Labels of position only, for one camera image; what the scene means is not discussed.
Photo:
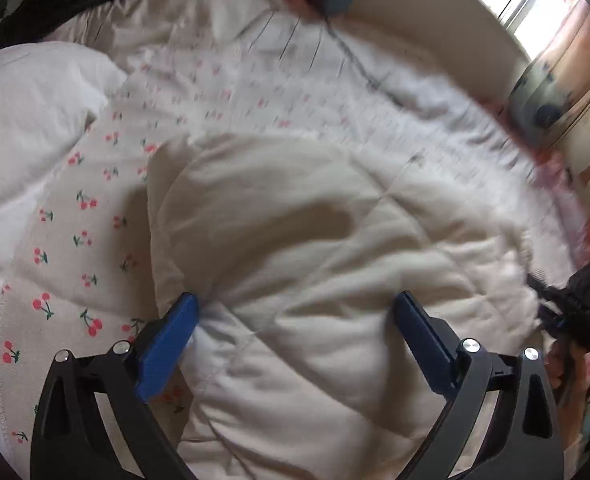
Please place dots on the cherry print quilt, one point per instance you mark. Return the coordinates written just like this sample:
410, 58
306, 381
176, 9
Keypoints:
75, 240

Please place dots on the grey-blue bundle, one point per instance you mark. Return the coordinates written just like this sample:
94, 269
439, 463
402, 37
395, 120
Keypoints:
540, 105

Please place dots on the dark cloth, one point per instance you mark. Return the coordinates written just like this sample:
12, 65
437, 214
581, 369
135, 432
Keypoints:
50, 0

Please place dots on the beige bed headboard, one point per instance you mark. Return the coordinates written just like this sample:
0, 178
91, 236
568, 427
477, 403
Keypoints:
425, 25

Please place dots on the pink floral bed sheet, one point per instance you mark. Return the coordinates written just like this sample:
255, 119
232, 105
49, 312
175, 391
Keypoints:
570, 200

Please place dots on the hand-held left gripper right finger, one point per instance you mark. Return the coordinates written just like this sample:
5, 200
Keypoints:
425, 340

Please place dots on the white pillow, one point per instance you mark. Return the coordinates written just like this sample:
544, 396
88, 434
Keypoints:
35, 110

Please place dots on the cream quilted cloth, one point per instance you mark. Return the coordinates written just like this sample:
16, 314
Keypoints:
300, 285

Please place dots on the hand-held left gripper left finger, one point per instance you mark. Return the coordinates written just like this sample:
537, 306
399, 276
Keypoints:
170, 340

